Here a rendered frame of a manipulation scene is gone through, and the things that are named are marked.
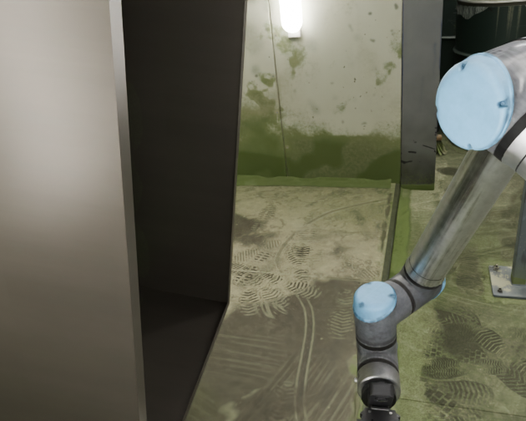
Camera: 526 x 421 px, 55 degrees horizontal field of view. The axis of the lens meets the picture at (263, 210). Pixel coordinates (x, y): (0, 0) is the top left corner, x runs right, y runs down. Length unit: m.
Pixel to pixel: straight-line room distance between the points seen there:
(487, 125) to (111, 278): 0.50
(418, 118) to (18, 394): 2.30
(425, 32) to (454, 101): 1.93
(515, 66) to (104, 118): 0.50
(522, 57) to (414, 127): 2.05
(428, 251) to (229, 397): 0.93
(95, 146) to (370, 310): 0.71
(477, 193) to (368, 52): 1.80
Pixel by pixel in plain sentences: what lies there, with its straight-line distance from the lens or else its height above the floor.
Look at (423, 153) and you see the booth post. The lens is 2.83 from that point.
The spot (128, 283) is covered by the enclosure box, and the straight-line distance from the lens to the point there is 0.65.
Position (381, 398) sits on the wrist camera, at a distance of 1.02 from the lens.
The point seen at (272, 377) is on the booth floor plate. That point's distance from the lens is 1.79.
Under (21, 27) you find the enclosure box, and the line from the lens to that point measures 0.56.
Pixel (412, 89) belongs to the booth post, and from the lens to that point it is 2.71.
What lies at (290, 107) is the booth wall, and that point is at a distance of 2.83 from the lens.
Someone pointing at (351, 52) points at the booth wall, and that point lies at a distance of 2.69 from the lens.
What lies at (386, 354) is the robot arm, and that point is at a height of 0.52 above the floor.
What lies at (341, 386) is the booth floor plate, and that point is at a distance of 1.74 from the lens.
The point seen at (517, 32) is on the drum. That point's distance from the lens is 3.17.
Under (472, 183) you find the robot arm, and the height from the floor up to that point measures 0.93.
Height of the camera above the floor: 1.35
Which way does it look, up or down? 29 degrees down
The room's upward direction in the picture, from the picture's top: 8 degrees counter-clockwise
